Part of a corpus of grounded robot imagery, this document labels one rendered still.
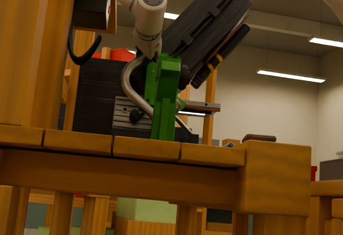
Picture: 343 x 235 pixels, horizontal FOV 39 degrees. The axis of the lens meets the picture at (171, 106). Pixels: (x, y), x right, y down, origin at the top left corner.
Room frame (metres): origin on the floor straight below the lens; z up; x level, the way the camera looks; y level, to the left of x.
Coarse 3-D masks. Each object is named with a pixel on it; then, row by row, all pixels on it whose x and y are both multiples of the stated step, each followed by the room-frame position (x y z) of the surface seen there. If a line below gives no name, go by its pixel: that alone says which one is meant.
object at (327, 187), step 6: (330, 180) 1.28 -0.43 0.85; (336, 180) 1.25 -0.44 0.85; (342, 180) 1.22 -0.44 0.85; (312, 186) 1.38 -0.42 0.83; (318, 186) 1.35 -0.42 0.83; (324, 186) 1.31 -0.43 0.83; (330, 186) 1.28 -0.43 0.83; (336, 186) 1.25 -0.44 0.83; (342, 186) 1.22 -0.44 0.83; (312, 192) 1.38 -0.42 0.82; (318, 192) 1.35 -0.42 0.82; (324, 192) 1.31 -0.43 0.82; (330, 192) 1.28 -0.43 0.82; (336, 192) 1.25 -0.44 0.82; (342, 192) 1.22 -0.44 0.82
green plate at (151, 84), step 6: (162, 54) 1.66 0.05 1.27; (174, 54) 1.67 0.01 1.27; (150, 66) 1.64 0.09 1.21; (150, 72) 1.64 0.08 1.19; (150, 78) 1.63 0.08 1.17; (150, 84) 1.63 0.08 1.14; (156, 84) 1.63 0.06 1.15; (144, 90) 1.62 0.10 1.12; (150, 90) 1.62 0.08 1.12; (144, 96) 1.61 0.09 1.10; (150, 96) 1.62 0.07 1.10; (150, 102) 1.61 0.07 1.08
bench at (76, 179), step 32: (0, 128) 0.97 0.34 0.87; (32, 128) 0.98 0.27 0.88; (0, 160) 1.03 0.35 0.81; (32, 160) 1.06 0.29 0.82; (64, 160) 1.06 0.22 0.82; (96, 160) 1.07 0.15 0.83; (128, 160) 1.08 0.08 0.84; (160, 160) 1.08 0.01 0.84; (192, 160) 1.01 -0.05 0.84; (224, 160) 1.02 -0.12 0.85; (0, 192) 0.97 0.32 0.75; (96, 192) 1.07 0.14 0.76; (128, 192) 1.08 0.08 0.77; (160, 192) 1.08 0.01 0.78; (192, 192) 1.09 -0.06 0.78; (224, 192) 1.10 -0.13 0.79; (0, 224) 0.98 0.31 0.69; (64, 224) 2.37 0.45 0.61; (192, 224) 2.42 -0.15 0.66; (256, 224) 1.08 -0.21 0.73; (288, 224) 1.03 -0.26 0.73
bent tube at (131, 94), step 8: (144, 56) 1.58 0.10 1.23; (128, 64) 1.57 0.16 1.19; (136, 64) 1.58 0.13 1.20; (128, 72) 1.56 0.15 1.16; (120, 80) 1.56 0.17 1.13; (128, 80) 1.56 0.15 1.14; (128, 88) 1.55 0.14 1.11; (128, 96) 1.55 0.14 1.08; (136, 96) 1.54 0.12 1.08; (136, 104) 1.55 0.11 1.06; (144, 104) 1.54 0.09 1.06; (144, 112) 1.55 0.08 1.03; (152, 112) 1.54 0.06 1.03
